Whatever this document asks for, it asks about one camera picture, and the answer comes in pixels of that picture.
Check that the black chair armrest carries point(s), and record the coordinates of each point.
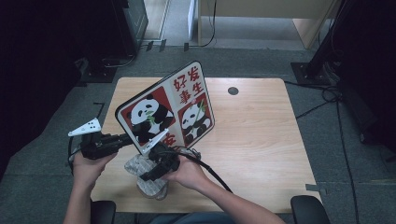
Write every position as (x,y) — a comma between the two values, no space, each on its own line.
(309,210)
(104,213)

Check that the dark round table grommet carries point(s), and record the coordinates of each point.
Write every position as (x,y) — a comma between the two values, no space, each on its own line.
(233,90)

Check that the light wooden cabinet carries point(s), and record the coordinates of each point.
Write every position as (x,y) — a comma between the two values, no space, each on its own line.
(264,7)

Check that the grey patterned cloth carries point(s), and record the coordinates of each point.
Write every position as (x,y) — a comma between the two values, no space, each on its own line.
(137,166)

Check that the person's right hand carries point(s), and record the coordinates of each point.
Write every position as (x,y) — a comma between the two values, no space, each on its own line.
(190,175)

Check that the square panda picture board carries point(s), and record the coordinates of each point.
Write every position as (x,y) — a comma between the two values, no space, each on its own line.
(186,90)

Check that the black stand base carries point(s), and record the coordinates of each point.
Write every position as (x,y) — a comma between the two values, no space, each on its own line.
(98,74)

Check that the black metal stand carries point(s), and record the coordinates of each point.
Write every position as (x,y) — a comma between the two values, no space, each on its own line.
(311,73)

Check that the person's left hand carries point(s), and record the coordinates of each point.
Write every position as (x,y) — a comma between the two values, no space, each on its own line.
(87,171)

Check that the dark computer tower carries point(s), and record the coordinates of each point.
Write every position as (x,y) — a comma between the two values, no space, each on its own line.
(134,18)

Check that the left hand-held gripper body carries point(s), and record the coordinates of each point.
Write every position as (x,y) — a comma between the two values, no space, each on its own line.
(98,146)

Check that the person's blue-grey trousers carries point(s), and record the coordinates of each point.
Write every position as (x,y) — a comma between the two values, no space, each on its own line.
(193,219)

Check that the grey floor tape piece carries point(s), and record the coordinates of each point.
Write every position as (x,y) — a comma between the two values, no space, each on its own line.
(314,188)

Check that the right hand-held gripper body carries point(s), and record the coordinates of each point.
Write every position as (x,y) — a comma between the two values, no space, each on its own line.
(165,160)

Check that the small dark floor bracket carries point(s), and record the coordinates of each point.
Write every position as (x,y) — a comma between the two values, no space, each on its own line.
(186,46)
(149,46)
(162,45)

